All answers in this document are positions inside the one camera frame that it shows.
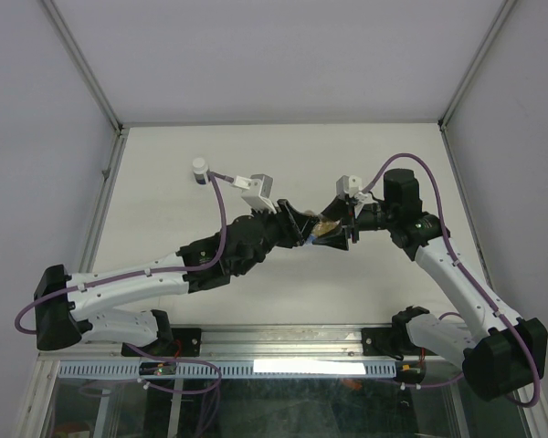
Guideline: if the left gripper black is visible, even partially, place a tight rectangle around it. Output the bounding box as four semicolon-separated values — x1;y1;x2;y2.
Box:
237;200;319;277

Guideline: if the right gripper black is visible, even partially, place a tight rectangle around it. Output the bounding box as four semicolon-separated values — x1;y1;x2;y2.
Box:
311;195;396;250

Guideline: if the amber pill bottle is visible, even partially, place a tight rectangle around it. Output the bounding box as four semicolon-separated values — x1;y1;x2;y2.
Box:
303;210;340;238

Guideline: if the white cap pill bottle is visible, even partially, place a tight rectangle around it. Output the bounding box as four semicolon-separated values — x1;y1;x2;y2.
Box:
192;157;211;185

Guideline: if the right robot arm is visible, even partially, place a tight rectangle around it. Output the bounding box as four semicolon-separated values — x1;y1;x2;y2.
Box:
313;169;548;401

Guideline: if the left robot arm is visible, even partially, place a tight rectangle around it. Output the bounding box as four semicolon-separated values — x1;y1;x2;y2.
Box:
34;200;319;355

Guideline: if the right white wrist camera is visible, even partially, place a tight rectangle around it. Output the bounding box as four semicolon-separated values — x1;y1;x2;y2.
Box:
336;175;371;203

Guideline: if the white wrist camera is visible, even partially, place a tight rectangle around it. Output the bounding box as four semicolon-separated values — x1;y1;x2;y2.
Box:
336;175;371;203
230;174;277;214

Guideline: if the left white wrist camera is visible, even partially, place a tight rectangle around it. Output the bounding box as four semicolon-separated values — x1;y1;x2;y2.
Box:
230;174;277;214

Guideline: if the aluminium mounting rail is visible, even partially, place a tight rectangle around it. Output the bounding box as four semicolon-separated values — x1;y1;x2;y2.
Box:
38;323;420;361

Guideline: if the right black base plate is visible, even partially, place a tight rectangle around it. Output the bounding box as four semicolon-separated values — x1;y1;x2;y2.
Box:
360;327;400;359

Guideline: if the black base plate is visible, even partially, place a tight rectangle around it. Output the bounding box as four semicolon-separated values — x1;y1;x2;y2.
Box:
360;327;400;359
138;327;203;358

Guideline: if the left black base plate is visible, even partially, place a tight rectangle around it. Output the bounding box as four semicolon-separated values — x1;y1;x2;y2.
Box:
138;327;203;358

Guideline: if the slotted grey cable duct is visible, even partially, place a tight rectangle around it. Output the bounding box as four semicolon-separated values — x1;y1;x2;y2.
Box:
58;359;396;381

